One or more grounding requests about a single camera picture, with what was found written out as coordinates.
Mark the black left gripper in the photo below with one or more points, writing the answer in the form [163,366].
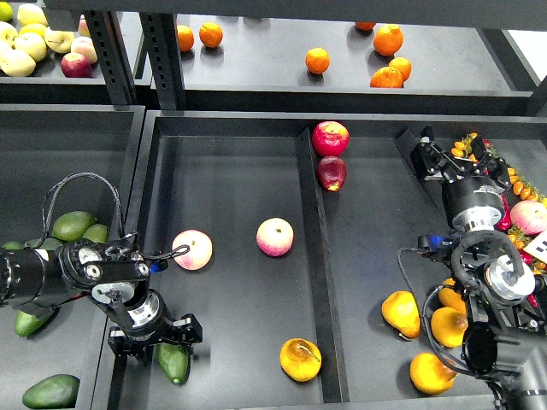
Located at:
[151,323]

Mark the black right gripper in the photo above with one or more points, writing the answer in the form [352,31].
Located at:
[470,203]

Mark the dark green avocado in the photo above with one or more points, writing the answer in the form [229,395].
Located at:
[174,360]

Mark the yellow pear behind arm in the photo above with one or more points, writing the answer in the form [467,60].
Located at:
[450,298]

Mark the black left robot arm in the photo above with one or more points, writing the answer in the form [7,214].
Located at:
[114,275]

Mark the yellow pear under arm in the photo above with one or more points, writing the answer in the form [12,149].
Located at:
[448,326]

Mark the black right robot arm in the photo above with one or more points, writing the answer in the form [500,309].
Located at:
[505,342]

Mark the avocado bottom left corner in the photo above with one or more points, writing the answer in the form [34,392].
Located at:
[59,391]

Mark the avocado lying left tray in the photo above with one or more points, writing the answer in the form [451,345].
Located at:
[26,324]

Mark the light green avocado top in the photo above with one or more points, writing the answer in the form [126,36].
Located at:
[72,225]

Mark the dark avocado in pile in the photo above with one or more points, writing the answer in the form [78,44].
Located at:
[49,243]

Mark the yellow pear beside divider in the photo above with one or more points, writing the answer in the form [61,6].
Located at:
[401,312]

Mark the bright green avocado far left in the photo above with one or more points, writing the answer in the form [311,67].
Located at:
[13,245]

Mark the upper cherry tomato bunch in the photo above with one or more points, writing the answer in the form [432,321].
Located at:
[463,147]

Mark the cherry tomato bunch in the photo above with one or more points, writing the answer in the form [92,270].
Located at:
[537,299]
[463,147]

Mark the orange cherry tomato sprig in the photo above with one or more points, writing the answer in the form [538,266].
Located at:
[524,189]

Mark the red chili pepper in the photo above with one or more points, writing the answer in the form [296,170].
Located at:
[505,222]

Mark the pink apple right tray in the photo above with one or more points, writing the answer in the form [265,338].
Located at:
[529,216]

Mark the lower cherry tomato bunch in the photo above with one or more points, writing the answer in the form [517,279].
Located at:
[537,299]

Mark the orange at shelf edge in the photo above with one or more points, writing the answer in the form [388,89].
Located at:
[387,77]

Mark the white label card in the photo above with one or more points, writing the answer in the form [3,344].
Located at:
[537,248]

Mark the small orange right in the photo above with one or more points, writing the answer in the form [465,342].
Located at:
[402,65]

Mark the bright red apple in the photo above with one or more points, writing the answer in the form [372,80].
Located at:
[330,138]

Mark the large orange upper right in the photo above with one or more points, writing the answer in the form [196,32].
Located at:
[388,40]

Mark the pink apple centre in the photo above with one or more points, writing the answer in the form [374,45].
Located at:
[274,237]

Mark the black top shelf beam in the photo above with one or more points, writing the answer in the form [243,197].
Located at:
[510,15]

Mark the orange under top shelf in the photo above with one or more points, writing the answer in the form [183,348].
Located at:
[365,26]

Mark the black tray divider centre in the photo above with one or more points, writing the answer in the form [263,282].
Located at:
[334,385]

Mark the orange upper shelf centre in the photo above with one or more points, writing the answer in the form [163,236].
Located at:
[317,60]

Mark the orange shelf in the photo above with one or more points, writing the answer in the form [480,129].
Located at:
[317,60]
[210,34]

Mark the black middle tray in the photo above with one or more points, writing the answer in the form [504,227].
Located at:
[225,175]

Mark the black left tray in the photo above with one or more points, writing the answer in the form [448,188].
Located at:
[40,146]

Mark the black upper shelf tray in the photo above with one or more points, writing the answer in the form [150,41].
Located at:
[260,66]

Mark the orange upper shelf left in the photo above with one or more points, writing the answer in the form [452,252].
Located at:
[210,34]

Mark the green avocado by tray wall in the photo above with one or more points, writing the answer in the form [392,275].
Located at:
[97,233]

